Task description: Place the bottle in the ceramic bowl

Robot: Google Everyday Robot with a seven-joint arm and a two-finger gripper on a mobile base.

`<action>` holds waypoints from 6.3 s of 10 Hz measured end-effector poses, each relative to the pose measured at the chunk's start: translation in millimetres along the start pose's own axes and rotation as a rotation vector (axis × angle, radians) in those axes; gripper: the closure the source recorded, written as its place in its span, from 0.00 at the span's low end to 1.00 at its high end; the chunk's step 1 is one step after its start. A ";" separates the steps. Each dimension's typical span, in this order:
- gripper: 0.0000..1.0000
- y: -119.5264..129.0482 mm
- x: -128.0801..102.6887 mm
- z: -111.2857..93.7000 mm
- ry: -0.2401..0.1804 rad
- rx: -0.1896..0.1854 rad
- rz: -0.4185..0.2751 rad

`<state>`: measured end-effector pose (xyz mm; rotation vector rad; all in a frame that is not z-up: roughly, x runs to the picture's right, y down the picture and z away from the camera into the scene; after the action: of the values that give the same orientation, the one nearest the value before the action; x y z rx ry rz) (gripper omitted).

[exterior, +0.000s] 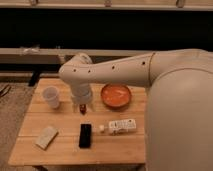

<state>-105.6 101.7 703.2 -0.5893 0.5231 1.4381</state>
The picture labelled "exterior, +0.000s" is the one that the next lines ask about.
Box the wooden table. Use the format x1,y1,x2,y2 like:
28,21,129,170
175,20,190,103
9,79,146,166

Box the grey metal rail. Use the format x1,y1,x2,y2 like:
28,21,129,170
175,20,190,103
0,48,149,64

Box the beige rectangular sponge block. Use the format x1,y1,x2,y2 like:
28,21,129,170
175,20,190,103
35,126,58,150

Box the translucent plastic cup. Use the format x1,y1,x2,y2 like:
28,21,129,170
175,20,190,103
42,86,60,109

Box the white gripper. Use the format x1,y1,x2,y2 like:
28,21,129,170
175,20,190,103
71,92,93,112

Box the orange ceramic bowl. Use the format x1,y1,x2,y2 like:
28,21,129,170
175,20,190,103
101,84,132,108

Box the black rectangular remote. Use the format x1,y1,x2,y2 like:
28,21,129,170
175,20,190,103
79,124,92,148

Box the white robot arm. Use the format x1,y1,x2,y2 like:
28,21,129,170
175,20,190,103
59,49,213,171

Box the small red brown object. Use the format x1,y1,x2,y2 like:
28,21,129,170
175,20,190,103
79,104,86,115

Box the black cables on floor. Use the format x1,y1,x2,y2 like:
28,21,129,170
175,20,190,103
0,83,12,98

